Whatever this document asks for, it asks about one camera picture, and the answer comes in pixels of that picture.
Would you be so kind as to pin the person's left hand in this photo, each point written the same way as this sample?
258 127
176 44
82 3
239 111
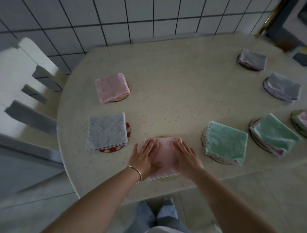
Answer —
144 160

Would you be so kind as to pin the person's right hand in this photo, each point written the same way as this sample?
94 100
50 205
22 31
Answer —
189 163

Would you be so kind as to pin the red bordered round coaster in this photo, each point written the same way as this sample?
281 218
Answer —
128 134

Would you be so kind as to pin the pink rimmed cartoon coaster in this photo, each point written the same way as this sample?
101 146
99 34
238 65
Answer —
255 139

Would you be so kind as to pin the person's left forearm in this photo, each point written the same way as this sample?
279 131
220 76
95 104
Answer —
91 206

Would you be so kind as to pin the person's right forearm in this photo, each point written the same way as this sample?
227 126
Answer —
230 204

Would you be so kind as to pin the person's right leg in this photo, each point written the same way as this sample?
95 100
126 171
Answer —
168 213

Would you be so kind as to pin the person's leg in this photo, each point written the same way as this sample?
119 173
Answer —
141 216
168 213

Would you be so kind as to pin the person's left leg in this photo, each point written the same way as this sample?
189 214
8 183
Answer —
141 216

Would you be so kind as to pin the white shirt sleeve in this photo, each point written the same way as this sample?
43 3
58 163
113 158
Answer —
165 230

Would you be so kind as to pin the white wooden chair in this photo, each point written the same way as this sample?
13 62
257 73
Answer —
16 72

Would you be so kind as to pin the dark blue panel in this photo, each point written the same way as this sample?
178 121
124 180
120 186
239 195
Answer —
280 31

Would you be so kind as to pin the golden door frame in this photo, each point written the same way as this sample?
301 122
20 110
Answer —
267 21

